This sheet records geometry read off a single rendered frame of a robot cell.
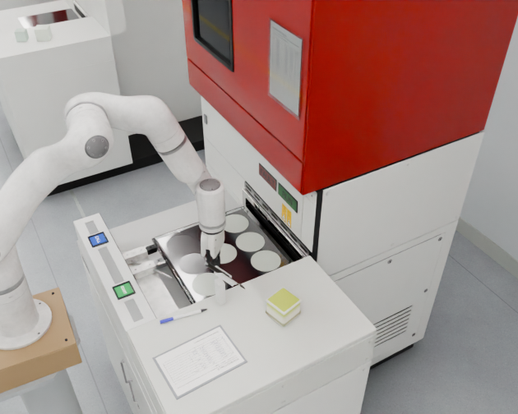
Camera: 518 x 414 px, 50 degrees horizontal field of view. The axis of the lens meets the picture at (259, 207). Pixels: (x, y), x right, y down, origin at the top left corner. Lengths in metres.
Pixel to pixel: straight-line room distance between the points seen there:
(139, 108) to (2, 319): 0.72
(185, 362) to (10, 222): 0.57
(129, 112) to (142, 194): 2.28
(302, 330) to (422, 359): 1.30
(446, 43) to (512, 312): 1.81
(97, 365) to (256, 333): 1.34
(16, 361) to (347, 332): 0.93
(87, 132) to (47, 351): 0.68
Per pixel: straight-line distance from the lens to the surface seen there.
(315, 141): 1.55
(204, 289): 1.82
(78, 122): 1.41
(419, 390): 2.75
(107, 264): 1.87
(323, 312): 1.67
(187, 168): 1.55
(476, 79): 1.91
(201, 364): 1.56
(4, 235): 1.51
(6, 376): 1.78
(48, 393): 1.99
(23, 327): 1.77
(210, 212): 1.67
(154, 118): 1.45
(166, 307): 1.81
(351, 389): 1.83
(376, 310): 2.34
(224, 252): 1.93
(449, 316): 3.06
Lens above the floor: 2.24
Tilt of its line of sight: 39 degrees down
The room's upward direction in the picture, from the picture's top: straight up
